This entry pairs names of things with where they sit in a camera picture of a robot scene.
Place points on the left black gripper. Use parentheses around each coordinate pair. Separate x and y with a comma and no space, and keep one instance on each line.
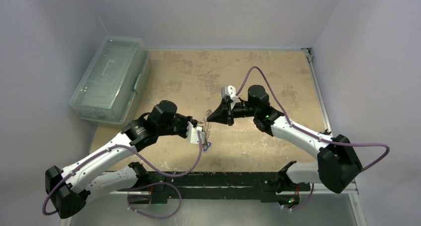
(185,119)

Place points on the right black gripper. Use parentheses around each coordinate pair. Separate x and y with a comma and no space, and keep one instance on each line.
(228,112)

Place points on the large keyring with keys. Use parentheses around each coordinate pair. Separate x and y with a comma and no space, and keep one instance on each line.
(206,129)

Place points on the translucent green plastic storage box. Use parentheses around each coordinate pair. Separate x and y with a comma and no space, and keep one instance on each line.
(110,91)

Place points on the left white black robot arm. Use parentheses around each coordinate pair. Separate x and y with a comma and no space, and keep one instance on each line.
(70,188)

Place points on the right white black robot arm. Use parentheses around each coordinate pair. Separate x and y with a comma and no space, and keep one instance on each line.
(337,164)

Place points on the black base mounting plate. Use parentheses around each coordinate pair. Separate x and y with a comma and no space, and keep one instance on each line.
(267,187)

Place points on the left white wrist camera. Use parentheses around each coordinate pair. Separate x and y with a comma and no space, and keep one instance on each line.
(196,134)

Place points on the aluminium frame rail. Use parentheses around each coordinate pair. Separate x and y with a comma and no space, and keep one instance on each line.
(192,79)

